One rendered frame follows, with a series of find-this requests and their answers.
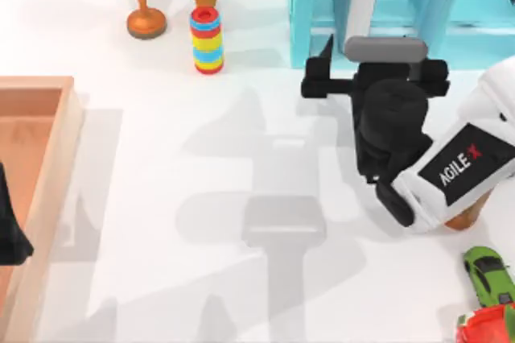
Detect pale grey rounded box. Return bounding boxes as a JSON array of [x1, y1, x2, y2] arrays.
[[344, 35, 429, 66]]

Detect stack of coloured rings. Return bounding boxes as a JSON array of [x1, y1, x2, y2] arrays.
[[189, 6, 227, 76]]

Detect brown wooden object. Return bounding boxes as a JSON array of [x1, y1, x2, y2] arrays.
[[443, 192, 491, 232]]

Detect green toy car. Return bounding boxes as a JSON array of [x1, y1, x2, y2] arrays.
[[460, 246, 515, 308]]

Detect shallow salmon-coloured box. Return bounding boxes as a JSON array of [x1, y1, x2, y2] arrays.
[[0, 75, 86, 343]]

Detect red and green bag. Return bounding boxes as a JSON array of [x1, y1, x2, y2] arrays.
[[455, 304, 515, 343]]

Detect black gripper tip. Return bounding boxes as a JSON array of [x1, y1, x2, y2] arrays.
[[0, 162, 35, 268]]

